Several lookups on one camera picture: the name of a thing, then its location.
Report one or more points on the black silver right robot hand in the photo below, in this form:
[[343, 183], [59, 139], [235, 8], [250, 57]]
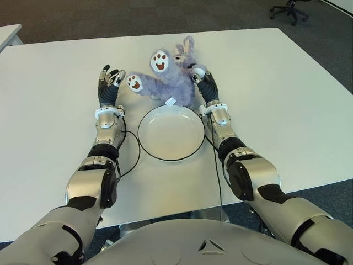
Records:
[[209, 89]]

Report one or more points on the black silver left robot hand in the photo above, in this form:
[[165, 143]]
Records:
[[107, 92]]

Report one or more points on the purple plush bunny doll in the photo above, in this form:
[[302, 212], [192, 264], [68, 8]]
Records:
[[171, 82]]

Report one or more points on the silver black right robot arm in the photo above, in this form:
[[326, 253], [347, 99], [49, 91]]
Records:
[[259, 171]]

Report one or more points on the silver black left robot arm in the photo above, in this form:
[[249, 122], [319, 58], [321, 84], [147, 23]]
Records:
[[82, 179]]

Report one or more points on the white plate with black rim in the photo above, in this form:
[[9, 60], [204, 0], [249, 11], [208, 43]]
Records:
[[171, 133]]

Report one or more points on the black office chair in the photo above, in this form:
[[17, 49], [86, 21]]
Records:
[[291, 11]]

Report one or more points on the white side desk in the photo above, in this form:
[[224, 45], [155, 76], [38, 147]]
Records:
[[7, 34]]

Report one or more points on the silver robot torso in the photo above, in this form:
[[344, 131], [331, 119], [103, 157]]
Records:
[[179, 243]]

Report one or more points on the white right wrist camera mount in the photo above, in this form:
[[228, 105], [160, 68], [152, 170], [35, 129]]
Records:
[[213, 106]]

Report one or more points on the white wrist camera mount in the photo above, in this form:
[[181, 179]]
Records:
[[106, 111], [213, 106]]

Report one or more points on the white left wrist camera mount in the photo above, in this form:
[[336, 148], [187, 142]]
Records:
[[106, 111]]

